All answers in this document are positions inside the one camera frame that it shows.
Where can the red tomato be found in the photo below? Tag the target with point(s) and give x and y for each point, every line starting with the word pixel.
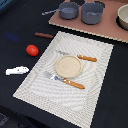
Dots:
pixel 32 50

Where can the brown sausage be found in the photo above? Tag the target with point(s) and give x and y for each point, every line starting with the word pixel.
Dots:
pixel 43 35

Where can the white toy fish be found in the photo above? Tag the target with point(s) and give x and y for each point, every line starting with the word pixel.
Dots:
pixel 17 70

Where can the grey frying pan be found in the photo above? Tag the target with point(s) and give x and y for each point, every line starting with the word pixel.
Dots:
pixel 67 10

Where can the beige round plate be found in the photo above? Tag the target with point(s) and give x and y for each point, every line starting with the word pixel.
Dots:
pixel 68 66

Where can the white woven placemat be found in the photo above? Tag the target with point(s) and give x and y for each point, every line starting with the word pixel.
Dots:
pixel 74 105

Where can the brown wooden board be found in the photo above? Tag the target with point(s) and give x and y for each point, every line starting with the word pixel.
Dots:
pixel 107 27

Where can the grey saucepan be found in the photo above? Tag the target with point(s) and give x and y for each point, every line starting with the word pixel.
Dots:
pixel 91 12

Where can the beige bowl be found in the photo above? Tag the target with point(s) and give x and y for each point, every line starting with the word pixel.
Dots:
pixel 123 16

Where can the knife with orange handle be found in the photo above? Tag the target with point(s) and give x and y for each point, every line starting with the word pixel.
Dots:
pixel 79 56

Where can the fork with orange handle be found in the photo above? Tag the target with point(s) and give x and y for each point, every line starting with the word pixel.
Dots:
pixel 69 82

